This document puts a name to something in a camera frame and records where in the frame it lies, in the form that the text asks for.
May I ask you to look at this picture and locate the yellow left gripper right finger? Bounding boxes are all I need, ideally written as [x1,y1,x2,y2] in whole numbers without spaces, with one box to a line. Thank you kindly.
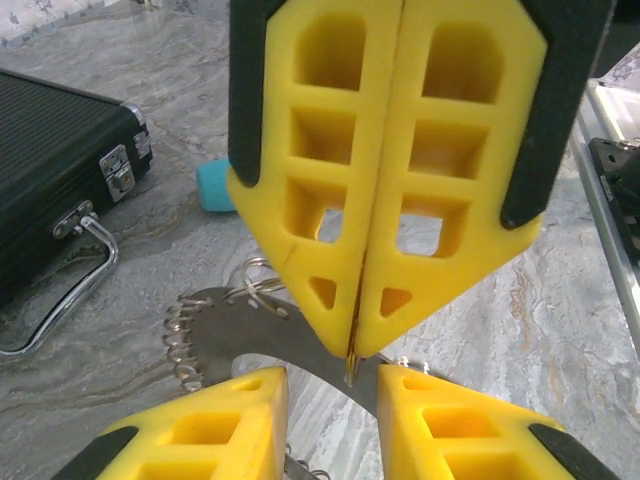
[377,363,621,480]

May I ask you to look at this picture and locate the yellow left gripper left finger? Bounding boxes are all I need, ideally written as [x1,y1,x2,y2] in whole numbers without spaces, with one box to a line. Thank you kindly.
[49,365,291,480]

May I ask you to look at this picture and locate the key ring with yellow tags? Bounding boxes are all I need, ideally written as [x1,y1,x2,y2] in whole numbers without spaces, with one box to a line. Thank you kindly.
[162,256,436,480]

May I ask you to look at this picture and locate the teal marker pen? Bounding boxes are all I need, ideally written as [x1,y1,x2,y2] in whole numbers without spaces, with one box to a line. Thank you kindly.
[195,159,237,214]

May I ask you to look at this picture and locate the white tray with black part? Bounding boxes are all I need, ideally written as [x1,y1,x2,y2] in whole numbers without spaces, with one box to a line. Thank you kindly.
[568,47,640,321]

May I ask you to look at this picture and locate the black ribbed carrying case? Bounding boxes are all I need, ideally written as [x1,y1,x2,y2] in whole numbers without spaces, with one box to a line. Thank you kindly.
[0,69,154,359]

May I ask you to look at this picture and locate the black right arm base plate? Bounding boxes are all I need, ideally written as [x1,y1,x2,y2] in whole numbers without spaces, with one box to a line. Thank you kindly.
[587,135,640,261]

